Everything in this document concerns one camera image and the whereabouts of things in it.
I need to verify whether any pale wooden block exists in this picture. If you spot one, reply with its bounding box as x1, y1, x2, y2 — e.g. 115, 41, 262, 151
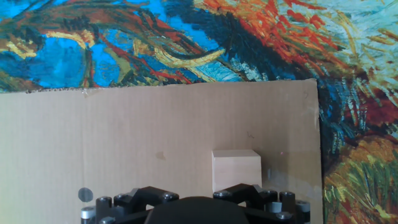
211, 149, 262, 194

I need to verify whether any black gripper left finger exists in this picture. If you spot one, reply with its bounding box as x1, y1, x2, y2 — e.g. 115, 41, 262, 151
80, 185, 180, 224

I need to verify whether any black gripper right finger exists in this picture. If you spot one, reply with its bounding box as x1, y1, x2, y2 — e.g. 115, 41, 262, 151
213, 182, 312, 224

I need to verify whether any brown cardboard sheet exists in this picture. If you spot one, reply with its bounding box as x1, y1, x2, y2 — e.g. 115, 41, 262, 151
0, 78, 324, 224

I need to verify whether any sunflower painting print cloth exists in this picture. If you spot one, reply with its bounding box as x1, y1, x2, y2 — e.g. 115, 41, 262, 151
0, 0, 398, 224

